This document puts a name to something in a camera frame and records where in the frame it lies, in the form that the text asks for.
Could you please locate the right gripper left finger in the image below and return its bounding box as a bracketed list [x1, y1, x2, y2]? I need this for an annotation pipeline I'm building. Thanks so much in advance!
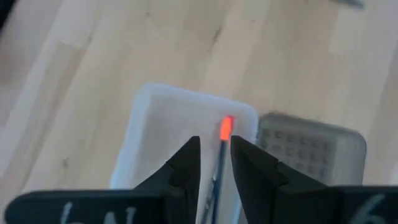
[3, 135, 202, 224]

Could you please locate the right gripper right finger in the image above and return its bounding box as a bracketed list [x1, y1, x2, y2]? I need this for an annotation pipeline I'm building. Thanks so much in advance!
[229, 135, 398, 224]

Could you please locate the dark pencil with orange eraser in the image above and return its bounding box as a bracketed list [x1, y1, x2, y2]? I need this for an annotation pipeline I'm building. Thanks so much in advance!
[205, 114, 236, 224]

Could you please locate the clear plastic pencil box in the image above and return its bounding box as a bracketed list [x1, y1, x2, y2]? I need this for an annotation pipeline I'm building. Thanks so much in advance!
[109, 82, 259, 224]

